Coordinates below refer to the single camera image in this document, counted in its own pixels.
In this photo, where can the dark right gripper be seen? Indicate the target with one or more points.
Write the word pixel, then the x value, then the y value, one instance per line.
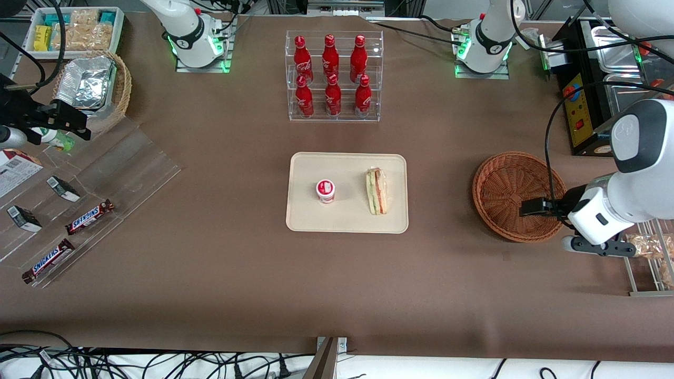
pixel 22 111

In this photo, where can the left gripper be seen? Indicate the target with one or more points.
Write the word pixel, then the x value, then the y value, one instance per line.
pixel 569 199

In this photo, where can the triangle sandwich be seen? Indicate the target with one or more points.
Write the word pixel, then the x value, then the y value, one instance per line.
pixel 376 192

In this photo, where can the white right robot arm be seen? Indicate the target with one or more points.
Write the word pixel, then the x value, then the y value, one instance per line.
pixel 187 31

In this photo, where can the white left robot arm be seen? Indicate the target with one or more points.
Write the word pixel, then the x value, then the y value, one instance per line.
pixel 645 184

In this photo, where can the silver foil tray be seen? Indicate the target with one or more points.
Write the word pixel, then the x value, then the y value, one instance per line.
pixel 84 84

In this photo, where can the brown round wicker basket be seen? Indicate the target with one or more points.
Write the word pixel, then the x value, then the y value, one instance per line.
pixel 500 184

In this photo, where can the light tan wicker basket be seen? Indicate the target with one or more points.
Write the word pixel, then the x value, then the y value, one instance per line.
pixel 122 87

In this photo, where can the cream plastic tray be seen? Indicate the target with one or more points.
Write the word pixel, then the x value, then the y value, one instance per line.
pixel 347 216

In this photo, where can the green and white bottle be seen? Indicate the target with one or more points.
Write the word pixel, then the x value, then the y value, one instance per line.
pixel 59 140

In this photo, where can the small black white box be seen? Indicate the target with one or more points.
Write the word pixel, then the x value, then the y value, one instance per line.
pixel 63 188
pixel 23 218

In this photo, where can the clear acrylic stepped display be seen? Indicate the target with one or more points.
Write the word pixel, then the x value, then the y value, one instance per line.
pixel 131 163

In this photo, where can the red and white carton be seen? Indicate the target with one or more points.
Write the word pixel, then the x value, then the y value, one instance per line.
pixel 16 171

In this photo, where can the beige cracker bag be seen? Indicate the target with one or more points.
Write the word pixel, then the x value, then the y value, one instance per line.
pixel 84 17
pixel 84 37

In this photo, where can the yellow snack packet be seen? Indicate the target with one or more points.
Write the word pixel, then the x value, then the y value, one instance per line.
pixel 42 38

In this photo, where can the brown Snickers bar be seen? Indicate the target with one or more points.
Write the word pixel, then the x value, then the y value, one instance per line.
pixel 89 217
pixel 48 261

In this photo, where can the white plastic bin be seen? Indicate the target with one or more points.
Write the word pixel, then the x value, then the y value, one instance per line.
pixel 118 31

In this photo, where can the teal snack packet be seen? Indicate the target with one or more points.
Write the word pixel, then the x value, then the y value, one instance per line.
pixel 108 17
pixel 55 19

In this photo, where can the silver metal rack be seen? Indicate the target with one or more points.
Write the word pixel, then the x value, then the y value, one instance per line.
pixel 634 273

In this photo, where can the clear bag of snacks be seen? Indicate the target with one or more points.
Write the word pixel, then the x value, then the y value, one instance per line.
pixel 653 245
pixel 667 273

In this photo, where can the steel pan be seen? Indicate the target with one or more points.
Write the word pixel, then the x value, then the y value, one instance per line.
pixel 621 92
pixel 613 50

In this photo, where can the black machine with yellow panel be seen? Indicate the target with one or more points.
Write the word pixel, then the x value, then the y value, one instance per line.
pixel 595 68

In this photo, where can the grey metal box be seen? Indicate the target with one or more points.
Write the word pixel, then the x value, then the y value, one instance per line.
pixel 552 52

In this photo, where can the red round object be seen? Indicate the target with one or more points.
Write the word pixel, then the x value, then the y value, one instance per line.
pixel 643 48

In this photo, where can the red cola bottle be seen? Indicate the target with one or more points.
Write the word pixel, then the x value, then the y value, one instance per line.
pixel 301 58
pixel 330 55
pixel 363 100
pixel 358 58
pixel 333 100
pixel 304 100

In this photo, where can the clear acrylic bottle rack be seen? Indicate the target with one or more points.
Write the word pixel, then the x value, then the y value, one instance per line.
pixel 376 73

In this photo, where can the white cup with red lid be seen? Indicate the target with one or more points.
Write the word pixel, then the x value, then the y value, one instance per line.
pixel 326 191

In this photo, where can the brown table cover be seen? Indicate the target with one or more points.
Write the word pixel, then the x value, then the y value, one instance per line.
pixel 210 295

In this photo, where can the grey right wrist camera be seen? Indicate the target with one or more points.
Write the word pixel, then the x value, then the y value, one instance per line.
pixel 10 138

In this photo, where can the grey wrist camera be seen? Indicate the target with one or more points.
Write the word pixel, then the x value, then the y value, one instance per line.
pixel 10 138
pixel 600 246

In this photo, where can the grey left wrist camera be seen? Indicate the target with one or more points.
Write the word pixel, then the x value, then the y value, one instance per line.
pixel 600 246

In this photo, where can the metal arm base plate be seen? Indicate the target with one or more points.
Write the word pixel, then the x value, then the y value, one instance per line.
pixel 226 58
pixel 503 73

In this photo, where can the metal table bracket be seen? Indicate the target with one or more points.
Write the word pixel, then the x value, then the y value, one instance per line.
pixel 331 358

